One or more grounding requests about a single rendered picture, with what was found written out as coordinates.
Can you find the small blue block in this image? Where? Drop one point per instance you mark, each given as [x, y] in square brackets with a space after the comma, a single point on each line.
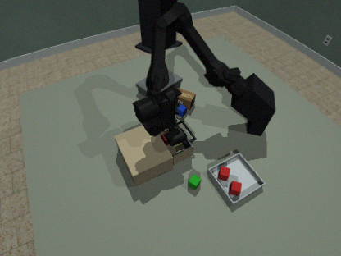
[182, 110]

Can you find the green block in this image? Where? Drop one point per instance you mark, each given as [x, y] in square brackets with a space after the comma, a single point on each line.
[194, 182]

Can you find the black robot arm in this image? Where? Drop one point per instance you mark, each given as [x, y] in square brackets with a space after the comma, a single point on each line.
[147, 109]

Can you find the brown cardboard box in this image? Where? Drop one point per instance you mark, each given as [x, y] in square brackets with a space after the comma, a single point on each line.
[186, 98]

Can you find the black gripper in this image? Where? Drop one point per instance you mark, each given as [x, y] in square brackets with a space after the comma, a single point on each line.
[175, 135]

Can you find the red block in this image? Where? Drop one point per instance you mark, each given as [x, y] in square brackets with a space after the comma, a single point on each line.
[224, 173]
[235, 188]
[164, 139]

